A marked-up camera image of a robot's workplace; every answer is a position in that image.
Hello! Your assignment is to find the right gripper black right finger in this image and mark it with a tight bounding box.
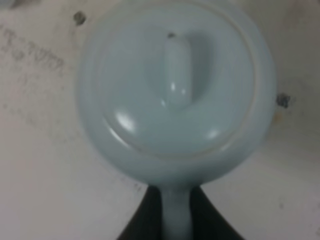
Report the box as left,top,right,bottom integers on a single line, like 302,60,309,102
190,187,244,240

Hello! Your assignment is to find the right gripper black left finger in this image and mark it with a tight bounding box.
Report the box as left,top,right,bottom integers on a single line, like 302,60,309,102
118,186,162,240

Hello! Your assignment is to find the light blue porcelain teapot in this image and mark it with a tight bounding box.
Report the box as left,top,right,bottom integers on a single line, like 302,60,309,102
75,0,277,240

